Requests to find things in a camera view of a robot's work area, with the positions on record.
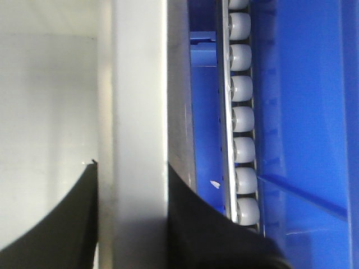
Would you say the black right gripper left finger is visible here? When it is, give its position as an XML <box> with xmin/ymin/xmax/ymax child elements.
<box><xmin>1</xmin><ymin>162</ymin><xmax>98</xmax><ymax>268</ymax></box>

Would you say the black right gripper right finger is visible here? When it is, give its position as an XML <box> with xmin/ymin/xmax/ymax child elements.
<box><xmin>167</xmin><ymin>167</ymin><xmax>291</xmax><ymax>268</ymax></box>

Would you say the white plastic tote bin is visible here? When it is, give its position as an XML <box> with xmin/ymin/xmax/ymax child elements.
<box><xmin>1</xmin><ymin>1</ymin><xmax>194</xmax><ymax>268</ymax></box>

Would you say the blue bin lower right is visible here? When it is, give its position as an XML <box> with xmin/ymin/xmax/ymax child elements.
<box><xmin>190</xmin><ymin>31</ymin><xmax>227</xmax><ymax>215</ymax></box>

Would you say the blue bin right shelf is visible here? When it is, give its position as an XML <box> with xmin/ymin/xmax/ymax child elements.
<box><xmin>250</xmin><ymin>1</ymin><xmax>358</xmax><ymax>268</ymax></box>

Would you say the right white roller track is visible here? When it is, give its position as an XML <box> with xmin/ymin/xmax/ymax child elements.
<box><xmin>215</xmin><ymin>1</ymin><xmax>261</xmax><ymax>234</ymax></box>

